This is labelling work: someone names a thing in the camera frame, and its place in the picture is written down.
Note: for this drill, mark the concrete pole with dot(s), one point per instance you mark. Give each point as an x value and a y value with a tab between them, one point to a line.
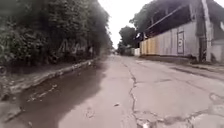
206	30

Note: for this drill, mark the concrete kerb strip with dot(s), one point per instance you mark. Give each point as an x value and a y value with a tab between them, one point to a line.
30	80

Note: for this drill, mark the concrete pavement strip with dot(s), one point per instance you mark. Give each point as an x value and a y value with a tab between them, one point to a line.
206	67

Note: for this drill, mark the robot's own part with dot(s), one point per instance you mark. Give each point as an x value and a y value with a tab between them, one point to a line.
145	125

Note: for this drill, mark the grey concrete road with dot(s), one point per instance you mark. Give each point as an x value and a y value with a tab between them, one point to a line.
156	90

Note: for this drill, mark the building with dark roof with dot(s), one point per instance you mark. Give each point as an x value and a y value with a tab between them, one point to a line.
173	16

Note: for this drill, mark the row of dark trees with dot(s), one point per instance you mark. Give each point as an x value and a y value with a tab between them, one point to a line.
50	30

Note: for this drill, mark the pale boundary wall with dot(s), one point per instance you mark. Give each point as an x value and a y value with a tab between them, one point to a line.
166	43

